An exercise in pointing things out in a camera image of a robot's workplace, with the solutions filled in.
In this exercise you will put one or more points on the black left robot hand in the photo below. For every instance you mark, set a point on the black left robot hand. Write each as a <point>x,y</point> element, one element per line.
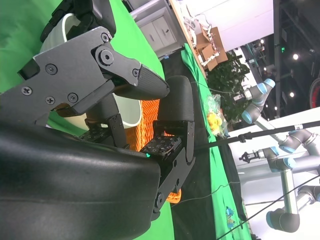
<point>100,12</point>

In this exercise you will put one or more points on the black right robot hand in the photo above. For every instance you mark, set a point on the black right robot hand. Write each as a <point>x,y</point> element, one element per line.
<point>75,180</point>

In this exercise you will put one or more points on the pale green bowl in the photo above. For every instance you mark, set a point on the pale green bowl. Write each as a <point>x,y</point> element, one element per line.
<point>130,110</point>

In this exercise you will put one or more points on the grey robot arm with clamp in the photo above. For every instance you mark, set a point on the grey robot arm with clamp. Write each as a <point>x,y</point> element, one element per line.
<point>287,190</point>

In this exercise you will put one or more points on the grey blue-jointed robot arm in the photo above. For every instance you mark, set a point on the grey blue-jointed robot arm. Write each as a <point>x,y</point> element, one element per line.
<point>257,100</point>

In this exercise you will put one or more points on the orange wicker basket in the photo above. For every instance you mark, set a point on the orange wicker basket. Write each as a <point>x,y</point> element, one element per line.
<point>147,110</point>

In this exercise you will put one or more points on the green tablecloth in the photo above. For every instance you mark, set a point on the green tablecloth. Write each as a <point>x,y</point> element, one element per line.
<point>130,37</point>

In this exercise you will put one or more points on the white cabinet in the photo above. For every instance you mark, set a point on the white cabinet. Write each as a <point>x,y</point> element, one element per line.
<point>160,32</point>

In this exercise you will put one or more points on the wooden table edge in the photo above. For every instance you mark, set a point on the wooden table edge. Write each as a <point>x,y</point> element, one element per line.
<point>180,26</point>

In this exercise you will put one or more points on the brown cardboard box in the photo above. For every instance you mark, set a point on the brown cardboard box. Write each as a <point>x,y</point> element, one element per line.
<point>215,53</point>

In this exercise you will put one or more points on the black backdrop cloth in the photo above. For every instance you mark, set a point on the black backdrop cloth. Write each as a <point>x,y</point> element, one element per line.
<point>200,175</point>

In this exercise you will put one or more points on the green leafy plant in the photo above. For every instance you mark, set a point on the green leafy plant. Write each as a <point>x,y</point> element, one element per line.
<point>227,77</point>

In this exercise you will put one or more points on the green cloth with sticker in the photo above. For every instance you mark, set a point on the green cloth with sticker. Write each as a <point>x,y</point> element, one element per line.
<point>220,175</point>

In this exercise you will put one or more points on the bag of yellow toys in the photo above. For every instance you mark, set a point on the bag of yellow toys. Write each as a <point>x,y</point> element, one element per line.
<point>216,120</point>

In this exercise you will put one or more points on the black metal pole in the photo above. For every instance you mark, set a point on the black metal pole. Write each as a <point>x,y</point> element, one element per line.
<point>265,134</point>

